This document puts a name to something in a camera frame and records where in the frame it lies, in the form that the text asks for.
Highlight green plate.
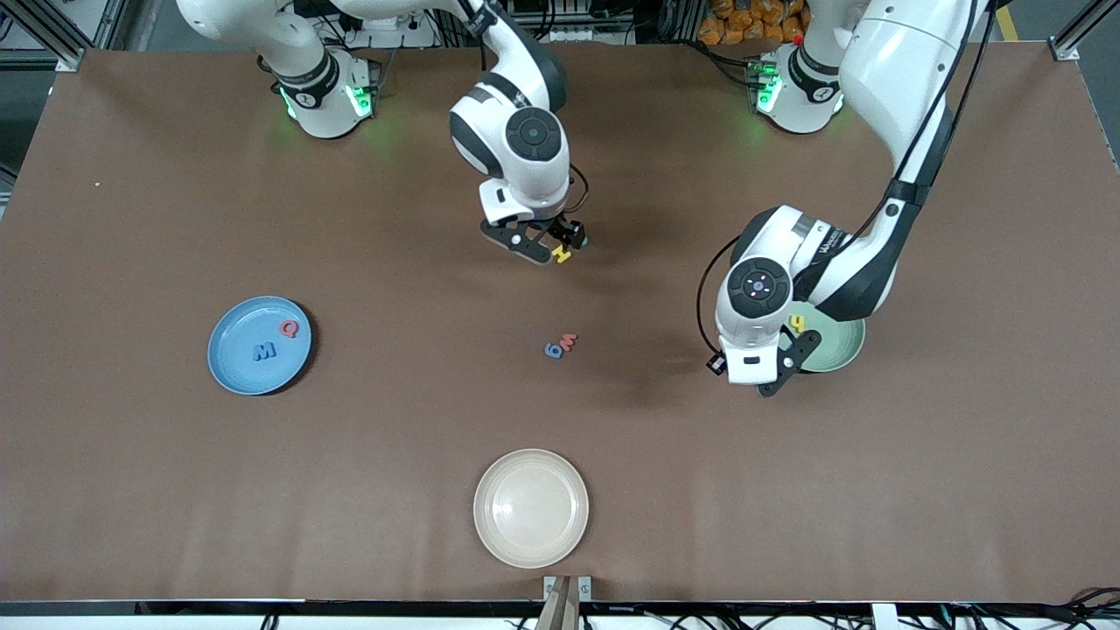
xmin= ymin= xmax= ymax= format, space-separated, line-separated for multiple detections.
xmin=786 ymin=297 xmax=867 ymax=374

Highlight beige plate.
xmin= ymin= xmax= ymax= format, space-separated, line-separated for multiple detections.
xmin=472 ymin=449 xmax=590 ymax=570

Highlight blue plate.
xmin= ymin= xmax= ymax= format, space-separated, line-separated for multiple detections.
xmin=206 ymin=296 xmax=313 ymax=396

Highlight white socket strip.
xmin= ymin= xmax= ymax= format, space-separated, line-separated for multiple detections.
xmin=507 ymin=0 xmax=635 ymax=45

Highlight brown table cover sheet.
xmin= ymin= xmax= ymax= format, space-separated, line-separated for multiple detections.
xmin=0 ymin=42 xmax=1120 ymax=605

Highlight orange packaged items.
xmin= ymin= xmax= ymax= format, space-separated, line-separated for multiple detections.
xmin=697 ymin=0 xmax=810 ymax=46

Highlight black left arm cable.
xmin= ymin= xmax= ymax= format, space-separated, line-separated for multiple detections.
xmin=696 ymin=234 xmax=745 ymax=355

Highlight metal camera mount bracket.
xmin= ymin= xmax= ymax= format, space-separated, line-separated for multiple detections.
xmin=535 ymin=575 xmax=593 ymax=630

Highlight black and red cable bundle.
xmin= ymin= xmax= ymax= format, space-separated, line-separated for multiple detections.
xmin=901 ymin=584 xmax=1120 ymax=630

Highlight aluminium frame profile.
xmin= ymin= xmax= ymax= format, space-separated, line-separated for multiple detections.
xmin=17 ymin=0 xmax=119 ymax=73
xmin=1053 ymin=0 xmax=1120 ymax=62

